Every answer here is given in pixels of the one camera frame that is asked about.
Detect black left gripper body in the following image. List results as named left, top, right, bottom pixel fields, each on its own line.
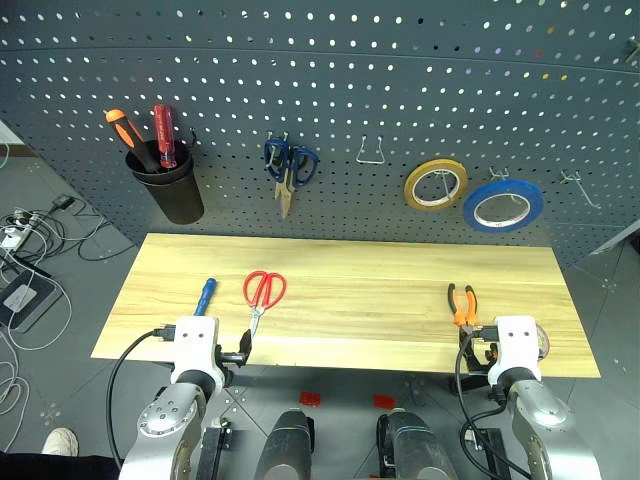
left=215, top=343, right=250, bottom=387

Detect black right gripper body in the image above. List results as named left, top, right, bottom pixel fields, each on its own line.
left=469, top=344, right=499, bottom=374

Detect red handled scissors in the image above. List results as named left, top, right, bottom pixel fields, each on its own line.
left=243, top=270, right=288, bottom=337

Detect orange and black pliers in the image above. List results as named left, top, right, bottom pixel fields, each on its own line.
left=447, top=282, right=479, bottom=335

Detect black metal stand leg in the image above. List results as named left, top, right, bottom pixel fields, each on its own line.
left=464, top=427, right=506, bottom=480
left=199, top=424, right=234, bottom=480

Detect dark rounded shape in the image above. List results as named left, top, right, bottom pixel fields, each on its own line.
left=377, top=407, right=459, bottom=480
left=254, top=408, right=316, bottom=480

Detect black plastic cup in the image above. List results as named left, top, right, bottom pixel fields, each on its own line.
left=124, top=139, right=205, bottom=225

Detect blue tape roll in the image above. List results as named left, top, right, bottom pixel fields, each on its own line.
left=462, top=178, right=545, bottom=233

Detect silver peg hook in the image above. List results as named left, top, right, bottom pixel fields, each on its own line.
left=433, top=168, right=454, bottom=201
left=560, top=169, right=602, bottom=210
left=488, top=167, right=521, bottom=211

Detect yellow tape roll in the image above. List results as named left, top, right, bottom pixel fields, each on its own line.
left=403, top=158, right=469, bottom=211

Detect white shoe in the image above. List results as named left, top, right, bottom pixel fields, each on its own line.
left=42, top=427, right=80, bottom=457

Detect silver scissors hook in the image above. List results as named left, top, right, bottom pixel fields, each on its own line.
left=267, top=130, right=291, bottom=166

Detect black trousers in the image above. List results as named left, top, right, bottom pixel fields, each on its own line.
left=0, top=452, right=121, bottom=480

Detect black box with grey lid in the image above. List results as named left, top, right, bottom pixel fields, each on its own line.
left=0, top=272, right=64, bottom=334

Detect orange and black screwdriver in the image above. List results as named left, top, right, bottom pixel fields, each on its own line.
left=104, top=108, right=161, bottom=174

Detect white power strip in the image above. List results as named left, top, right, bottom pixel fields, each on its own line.
left=0, top=224, right=31, bottom=251

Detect dark grey perforated pegboard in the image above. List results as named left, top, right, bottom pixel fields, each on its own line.
left=0, top=0, right=640, bottom=271

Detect black table bracket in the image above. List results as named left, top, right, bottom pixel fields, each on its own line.
left=452, top=373, right=494, bottom=394

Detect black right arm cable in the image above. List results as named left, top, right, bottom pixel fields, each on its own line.
left=454, top=324, right=531, bottom=480

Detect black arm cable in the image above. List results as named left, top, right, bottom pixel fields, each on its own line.
left=454, top=324, right=531, bottom=480
left=106, top=324, right=177, bottom=471

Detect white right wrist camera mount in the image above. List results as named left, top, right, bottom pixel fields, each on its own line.
left=487, top=315, right=544, bottom=389

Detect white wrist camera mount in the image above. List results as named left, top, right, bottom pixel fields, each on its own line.
left=172, top=315, right=225, bottom=389
left=487, top=315, right=544, bottom=389

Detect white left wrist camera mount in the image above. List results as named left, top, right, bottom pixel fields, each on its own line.
left=172, top=315, right=225, bottom=389

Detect blue handled screwdriver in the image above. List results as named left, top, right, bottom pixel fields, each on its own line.
left=193, top=277, right=218, bottom=319

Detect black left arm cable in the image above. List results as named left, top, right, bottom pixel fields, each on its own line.
left=106, top=324, right=177, bottom=471

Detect blue handled scissors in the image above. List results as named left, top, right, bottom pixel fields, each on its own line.
left=263, top=138, right=321, bottom=221

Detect black floor cable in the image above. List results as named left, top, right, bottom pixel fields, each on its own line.
left=47, top=199, right=139, bottom=261

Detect white floor cable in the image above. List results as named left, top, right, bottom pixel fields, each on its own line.
left=0, top=209, right=74, bottom=431

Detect silver wire loop hook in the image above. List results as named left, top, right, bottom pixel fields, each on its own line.
left=355, top=133, right=386, bottom=165

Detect red handled screwdriver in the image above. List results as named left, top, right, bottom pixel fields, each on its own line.
left=152, top=103, right=177, bottom=169

